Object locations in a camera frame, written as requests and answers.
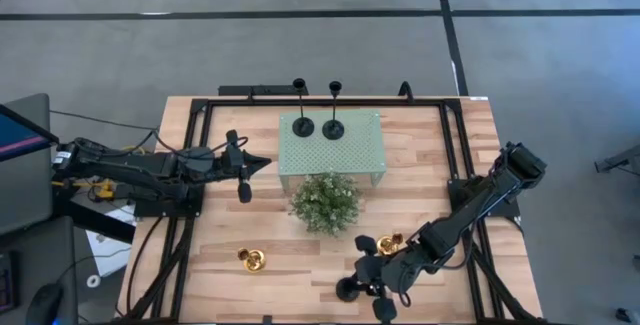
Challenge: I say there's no monitor with blue screen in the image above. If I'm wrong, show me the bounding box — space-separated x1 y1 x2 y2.
0 103 60 164

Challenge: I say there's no grey tripod leg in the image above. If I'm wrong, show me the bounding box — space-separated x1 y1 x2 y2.
593 143 640 181

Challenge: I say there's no black metal table frame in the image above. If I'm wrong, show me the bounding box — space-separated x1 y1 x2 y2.
115 95 546 325

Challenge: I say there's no black computer mouse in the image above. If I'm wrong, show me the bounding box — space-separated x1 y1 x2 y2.
24 282 65 325

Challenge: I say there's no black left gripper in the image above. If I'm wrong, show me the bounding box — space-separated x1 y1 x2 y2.
219 129 273 204

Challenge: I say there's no yellow cable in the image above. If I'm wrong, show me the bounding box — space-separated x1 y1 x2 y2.
51 144 147 200

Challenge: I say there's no short gold candle holder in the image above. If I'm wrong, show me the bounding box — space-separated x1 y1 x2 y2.
236 247 268 274
375 232 405 257

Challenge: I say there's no small black floor object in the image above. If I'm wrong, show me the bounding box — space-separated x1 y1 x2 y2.
615 307 640 324

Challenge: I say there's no light green perforated metal shelf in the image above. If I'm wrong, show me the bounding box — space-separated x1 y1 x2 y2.
277 108 388 194

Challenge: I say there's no white paper sheet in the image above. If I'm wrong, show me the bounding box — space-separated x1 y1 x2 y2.
84 204 136 279

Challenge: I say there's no green plant in black pot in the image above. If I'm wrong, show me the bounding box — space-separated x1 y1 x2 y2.
288 171 362 239

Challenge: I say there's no black keyboard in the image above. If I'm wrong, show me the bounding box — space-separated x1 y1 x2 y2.
0 249 20 314

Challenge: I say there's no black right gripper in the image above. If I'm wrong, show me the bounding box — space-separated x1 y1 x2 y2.
355 234 431 324

